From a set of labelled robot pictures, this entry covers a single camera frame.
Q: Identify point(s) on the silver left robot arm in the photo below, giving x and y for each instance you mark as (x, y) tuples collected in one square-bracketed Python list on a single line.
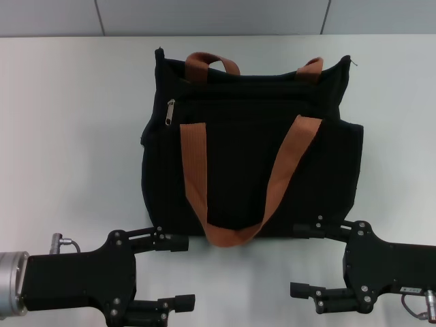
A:
[(10, 282)]

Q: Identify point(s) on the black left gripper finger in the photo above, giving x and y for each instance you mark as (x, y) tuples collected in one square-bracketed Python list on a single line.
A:
[(170, 242), (153, 311)]

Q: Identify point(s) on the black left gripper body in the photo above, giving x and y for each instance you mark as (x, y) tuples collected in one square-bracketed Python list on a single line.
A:
[(78, 282)]

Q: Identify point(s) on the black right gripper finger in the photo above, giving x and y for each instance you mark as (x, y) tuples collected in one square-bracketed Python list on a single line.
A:
[(330, 299), (316, 231)]

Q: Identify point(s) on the silver metal zipper pull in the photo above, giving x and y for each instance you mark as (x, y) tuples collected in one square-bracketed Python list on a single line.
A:
[(170, 114)]

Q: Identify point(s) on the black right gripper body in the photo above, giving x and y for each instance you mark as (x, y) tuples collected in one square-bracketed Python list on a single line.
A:
[(385, 265)]

